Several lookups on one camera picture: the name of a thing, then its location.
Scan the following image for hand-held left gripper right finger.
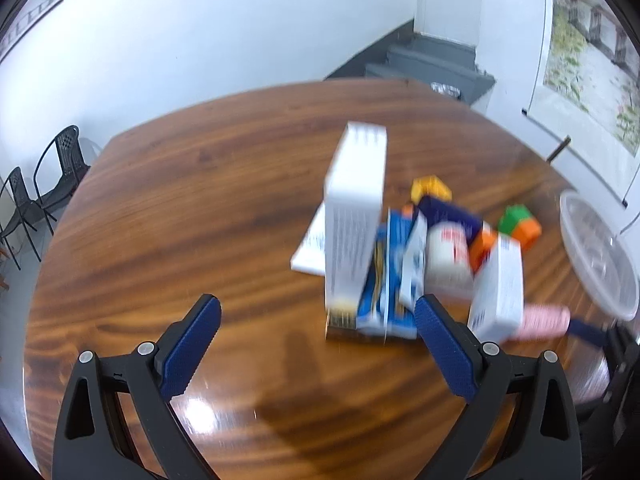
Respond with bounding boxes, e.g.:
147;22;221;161
414;294;583;480

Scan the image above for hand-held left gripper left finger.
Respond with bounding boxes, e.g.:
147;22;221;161
52;294;222;480

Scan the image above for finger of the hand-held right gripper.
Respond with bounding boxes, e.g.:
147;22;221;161
567;317;608;348

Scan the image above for pink roll packet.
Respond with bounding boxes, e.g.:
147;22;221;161
510;305;572;343

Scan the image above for blue snack packet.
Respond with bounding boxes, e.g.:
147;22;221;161
356;210;426;343

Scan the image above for small white box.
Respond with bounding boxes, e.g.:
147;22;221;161
467;234;525;342

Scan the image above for clear plastic bowl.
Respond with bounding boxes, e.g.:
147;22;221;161
558;189;640;322

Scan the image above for white tube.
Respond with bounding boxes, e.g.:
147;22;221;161
399;210;428;308

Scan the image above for green and orange toy block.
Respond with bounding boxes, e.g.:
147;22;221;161
498;205;542;251

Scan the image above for large white blue-striped box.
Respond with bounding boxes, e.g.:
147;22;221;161
324;121;388;311

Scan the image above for round wooden desktop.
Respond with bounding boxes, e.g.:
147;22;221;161
22;79;618;480

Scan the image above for white red-label roll packet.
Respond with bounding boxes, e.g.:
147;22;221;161
425;222;476;301

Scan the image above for gold cylinder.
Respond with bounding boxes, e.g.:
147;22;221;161
326;302;360;337

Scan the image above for dark blue tube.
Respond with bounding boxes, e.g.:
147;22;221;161
417;195;483;243

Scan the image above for yellow toy block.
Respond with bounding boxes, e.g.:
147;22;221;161
410;175;452;202

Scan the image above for wooden stick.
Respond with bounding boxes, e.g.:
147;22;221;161
547;135;572;163

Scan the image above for black metal chair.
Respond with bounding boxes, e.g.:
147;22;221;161
0;166;57;271
32;125;93;213

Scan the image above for metal bowl on stairs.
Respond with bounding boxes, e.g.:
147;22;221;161
430;81;462;101

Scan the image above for landscape scroll painting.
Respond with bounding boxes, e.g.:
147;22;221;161
520;0;640;206

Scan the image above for grey stairs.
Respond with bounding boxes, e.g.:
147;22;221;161
325;19;496;111

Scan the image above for framed wall picture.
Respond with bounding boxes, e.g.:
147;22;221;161
0;0;68;63

